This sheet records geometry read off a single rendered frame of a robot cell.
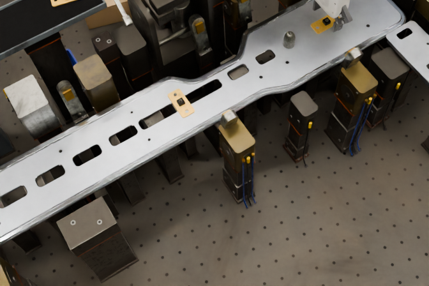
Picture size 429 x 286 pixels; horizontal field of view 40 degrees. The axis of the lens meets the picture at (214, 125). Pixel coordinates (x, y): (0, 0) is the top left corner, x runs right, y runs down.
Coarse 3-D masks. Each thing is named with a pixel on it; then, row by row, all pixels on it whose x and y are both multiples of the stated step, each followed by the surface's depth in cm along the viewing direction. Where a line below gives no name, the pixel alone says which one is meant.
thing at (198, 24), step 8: (192, 16) 155; (200, 16) 155; (192, 24) 154; (200, 24) 155; (192, 32) 158; (200, 32) 157; (200, 40) 160; (208, 40) 161; (200, 48) 162; (208, 48) 163
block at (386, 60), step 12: (372, 60) 160; (384, 60) 160; (396, 60) 160; (372, 72) 164; (384, 72) 158; (396, 72) 158; (384, 84) 161; (396, 84) 162; (384, 96) 165; (372, 108) 175; (384, 108) 175; (372, 120) 179; (384, 120) 182
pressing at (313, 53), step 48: (384, 0) 167; (240, 48) 161; (336, 48) 160; (144, 96) 156; (240, 96) 155; (48, 144) 150; (96, 144) 150; (144, 144) 149; (0, 192) 145; (48, 192) 144; (0, 240) 140
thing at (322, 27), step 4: (328, 16) 165; (320, 20) 164; (324, 20) 163; (328, 20) 163; (332, 20) 164; (312, 24) 164; (316, 24) 164; (320, 24) 164; (324, 24) 164; (328, 24) 164; (332, 24) 164; (320, 28) 163; (324, 28) 163; (328, 28) 163; (316, 32) 163; (320, 32) 163
